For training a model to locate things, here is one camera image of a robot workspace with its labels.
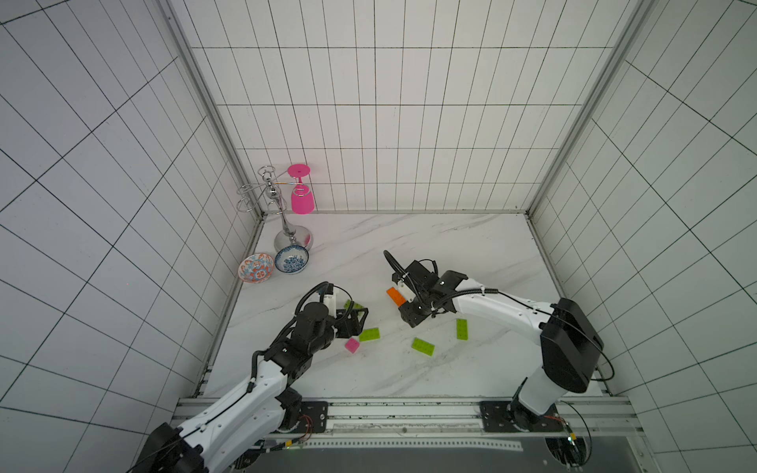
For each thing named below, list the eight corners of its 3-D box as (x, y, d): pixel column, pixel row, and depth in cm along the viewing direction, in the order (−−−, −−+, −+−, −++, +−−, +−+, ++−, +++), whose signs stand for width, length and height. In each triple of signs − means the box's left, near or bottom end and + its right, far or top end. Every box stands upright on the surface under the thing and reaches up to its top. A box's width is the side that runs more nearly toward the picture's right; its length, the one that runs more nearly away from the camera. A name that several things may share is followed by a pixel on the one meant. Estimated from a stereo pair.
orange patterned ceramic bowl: (241, 283, 101) (235, 275, 97) (248, 261, 107) (244, 253, 103) (271, 283, 101) (266, 275, 97) (277, 261, 107) (273, 253, 103)
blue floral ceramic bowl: (273, 273, 102) (271, 268, 99) (280, 249, 108) (278, 244, 106) (306, 273, 102) (304, 268, 99) (310, 249, 108) (309, 244, 106)
